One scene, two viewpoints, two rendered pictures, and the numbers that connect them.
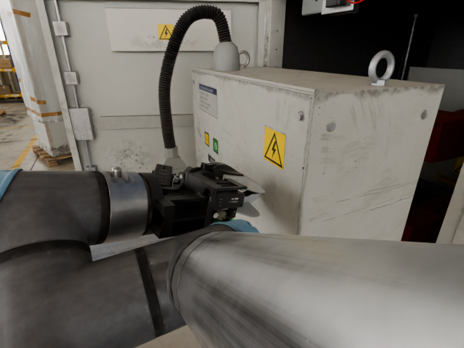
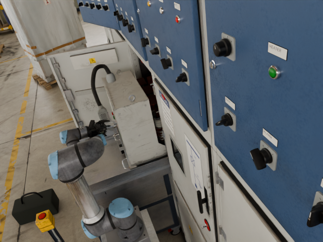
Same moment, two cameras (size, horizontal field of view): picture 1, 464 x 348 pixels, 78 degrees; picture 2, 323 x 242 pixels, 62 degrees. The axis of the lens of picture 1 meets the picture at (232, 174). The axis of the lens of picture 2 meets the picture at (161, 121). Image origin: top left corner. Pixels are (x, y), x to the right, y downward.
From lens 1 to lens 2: 139 cm
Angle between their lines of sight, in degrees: 15
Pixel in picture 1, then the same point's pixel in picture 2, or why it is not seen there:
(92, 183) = (77, 130)
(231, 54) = (111, 78)
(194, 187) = (96, 127)
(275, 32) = (132, 54)
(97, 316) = not seen: hidden behind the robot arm
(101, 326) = not seen: hidden behind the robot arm
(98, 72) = (71, 76)
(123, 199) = (82, 132)
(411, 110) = (140, 105)
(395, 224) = (151, 128)
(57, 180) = (72, 131)
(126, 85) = (81, 79)
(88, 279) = not seen: hidden behind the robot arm
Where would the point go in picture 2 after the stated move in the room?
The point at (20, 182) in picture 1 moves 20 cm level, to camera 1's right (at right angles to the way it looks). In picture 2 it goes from (68, 132) to (100, 129)
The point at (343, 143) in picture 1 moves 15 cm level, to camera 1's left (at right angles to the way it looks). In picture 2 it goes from (124, 115) to (101, 117)
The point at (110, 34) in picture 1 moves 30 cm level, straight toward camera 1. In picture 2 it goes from (73, 65) to (73, 80)
